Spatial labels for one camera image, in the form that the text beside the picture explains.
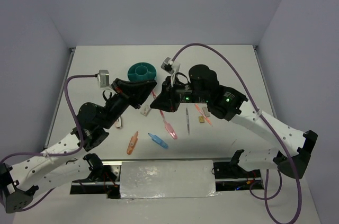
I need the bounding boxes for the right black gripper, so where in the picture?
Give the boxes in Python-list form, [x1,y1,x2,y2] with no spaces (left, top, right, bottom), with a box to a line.
[149,74,209,110]

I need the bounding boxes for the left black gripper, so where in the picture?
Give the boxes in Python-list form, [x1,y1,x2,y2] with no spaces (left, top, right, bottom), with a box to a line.
[103,79,160,130]

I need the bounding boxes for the red slim pen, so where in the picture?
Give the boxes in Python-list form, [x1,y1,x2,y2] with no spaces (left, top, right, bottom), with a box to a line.
[151,90,167,125]

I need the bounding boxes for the orange slim pen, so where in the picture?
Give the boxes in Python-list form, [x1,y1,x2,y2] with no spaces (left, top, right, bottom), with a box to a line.
[194,104,213,127]

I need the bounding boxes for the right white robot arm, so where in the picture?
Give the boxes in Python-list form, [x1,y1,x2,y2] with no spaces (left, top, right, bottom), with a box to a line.
[150,65,318,179]

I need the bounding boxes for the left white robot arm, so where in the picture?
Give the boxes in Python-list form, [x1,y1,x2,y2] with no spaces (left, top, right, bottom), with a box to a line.
[1,78,157,213]

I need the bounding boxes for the teal round desk organizer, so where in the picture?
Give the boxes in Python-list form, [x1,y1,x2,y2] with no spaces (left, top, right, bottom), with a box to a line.
[127,62,157,82]

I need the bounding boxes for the pink highlighter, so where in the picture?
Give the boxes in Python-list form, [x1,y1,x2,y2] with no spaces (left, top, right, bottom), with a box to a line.
[164,121,177,140]

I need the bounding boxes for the blue highlighter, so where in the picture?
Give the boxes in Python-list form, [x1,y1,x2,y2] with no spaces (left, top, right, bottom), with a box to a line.
[148,133,168,149]

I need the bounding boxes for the small brown eraser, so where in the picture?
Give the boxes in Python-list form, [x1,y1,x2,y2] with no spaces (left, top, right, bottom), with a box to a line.
[198,116,205,123]

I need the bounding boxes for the grey eraser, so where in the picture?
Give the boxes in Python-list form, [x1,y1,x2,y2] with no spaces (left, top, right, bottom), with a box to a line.
[202,106,210,118]

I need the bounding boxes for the orange highlighter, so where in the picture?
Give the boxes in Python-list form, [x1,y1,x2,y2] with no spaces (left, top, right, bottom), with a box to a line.
[126,131,138,155]

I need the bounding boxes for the silver foil sheet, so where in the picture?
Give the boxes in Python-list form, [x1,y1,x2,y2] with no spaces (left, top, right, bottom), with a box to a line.
[120,160,218,199]

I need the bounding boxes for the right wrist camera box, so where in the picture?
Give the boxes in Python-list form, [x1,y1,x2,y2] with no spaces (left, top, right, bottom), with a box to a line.
[161,57,181,87]

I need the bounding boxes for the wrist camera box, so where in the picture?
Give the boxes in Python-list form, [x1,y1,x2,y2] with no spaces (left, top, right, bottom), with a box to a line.
[97,70,111,90]
[161,57,181,87]

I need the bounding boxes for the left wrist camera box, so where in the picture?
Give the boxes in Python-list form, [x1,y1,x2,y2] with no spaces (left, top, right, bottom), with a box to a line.
[97,70,111,90]

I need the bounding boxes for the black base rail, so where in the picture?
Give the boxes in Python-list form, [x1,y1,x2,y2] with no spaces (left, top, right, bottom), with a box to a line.
[70,160,263,200]

